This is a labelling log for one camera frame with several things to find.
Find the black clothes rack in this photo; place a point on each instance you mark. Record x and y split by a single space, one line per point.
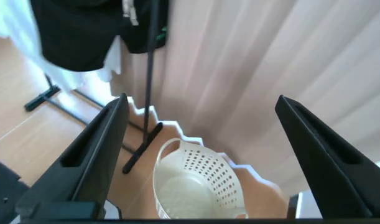
150 77

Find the white t-shirt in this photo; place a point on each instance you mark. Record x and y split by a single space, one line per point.
18 31

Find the white laundry basket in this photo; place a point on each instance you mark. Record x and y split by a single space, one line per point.
183 186

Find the beige curtain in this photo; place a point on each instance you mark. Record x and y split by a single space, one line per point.
270 62

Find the black garment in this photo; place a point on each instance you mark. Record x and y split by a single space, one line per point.
77 37

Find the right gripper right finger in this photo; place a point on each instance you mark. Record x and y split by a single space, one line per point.
332 174

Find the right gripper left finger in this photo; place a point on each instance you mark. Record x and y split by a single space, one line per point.
90 174

